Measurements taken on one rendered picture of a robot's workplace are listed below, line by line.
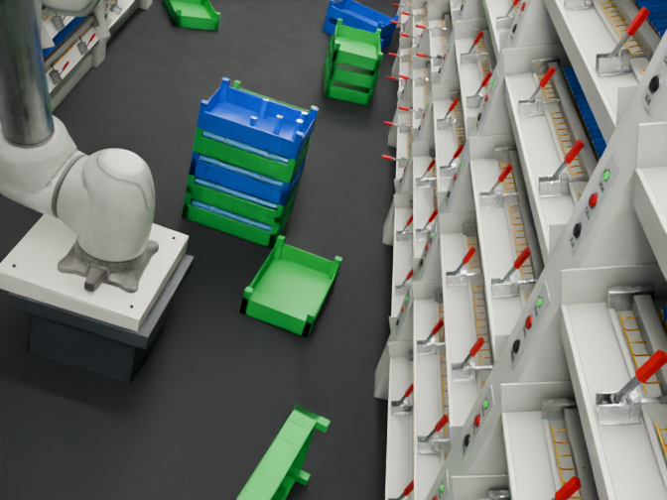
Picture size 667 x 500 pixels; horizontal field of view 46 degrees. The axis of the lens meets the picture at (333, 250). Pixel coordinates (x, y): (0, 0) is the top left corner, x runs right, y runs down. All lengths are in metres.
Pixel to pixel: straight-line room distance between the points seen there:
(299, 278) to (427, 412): 0.88
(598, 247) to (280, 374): 1.24
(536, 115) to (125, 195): 0.83
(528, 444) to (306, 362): 1.12
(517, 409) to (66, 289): 1.07
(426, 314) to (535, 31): 0.66
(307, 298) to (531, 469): 1.35
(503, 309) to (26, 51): 0.95
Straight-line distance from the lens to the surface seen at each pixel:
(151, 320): 1.81
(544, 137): 1.34
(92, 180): 1.71
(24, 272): 1.84
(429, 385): 1.63
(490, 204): 1.49
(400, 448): 1.76
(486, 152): 1.64
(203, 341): 2.07
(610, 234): 0.93
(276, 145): 2.25
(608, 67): 1.10
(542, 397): 1.07
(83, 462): 1.80
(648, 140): 0.88
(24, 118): 1.67
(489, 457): 1.16
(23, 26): 1.53
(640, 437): 0.83
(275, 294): 2.26
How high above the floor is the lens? 1.42
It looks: 35 degrees down
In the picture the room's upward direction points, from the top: 17 degrees clockwise
